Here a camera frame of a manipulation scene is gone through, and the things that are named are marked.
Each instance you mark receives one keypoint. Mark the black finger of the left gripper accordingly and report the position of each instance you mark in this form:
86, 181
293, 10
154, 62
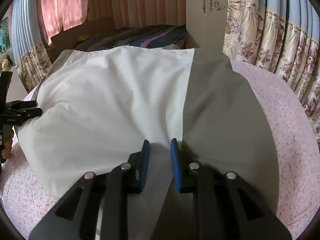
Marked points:
18, 112

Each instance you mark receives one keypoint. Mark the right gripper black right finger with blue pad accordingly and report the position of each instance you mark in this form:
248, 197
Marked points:
224, 205

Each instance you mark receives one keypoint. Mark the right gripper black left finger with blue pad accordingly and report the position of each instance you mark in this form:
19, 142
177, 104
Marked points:
96, 199

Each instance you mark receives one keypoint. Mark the white and grey jacket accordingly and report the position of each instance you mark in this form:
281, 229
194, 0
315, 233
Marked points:
99, 107

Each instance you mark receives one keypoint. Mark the person's left hand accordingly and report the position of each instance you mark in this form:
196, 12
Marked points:
6, 152

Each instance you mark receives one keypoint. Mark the white side cabinet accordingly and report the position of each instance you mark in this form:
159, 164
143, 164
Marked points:
16, 89

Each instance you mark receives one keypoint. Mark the plush toy on cabinet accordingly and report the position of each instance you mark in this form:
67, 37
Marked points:
6, 64

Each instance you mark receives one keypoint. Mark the blue floral curtain left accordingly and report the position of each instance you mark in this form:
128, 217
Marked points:
30, 55

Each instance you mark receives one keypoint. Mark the blue floral curtain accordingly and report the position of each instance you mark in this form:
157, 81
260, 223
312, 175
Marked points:
30, 55
281, 36

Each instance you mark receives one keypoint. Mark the brown wooden headboard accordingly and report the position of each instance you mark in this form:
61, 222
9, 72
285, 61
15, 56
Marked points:
67, 39

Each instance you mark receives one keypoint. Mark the yellow toy on bed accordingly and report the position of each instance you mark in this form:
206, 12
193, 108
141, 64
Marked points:
83, 38

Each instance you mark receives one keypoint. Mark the pink window curtain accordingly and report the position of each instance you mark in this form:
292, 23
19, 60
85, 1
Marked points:
60, 15

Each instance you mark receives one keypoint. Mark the blue floral curtain right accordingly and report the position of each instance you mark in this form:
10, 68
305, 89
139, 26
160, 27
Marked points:
281, 36

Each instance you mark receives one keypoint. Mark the white wardrobe with decals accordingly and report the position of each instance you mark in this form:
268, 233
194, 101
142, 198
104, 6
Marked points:
205, 23

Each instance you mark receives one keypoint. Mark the green blue wall poster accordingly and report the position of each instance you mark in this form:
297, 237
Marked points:
4, 36

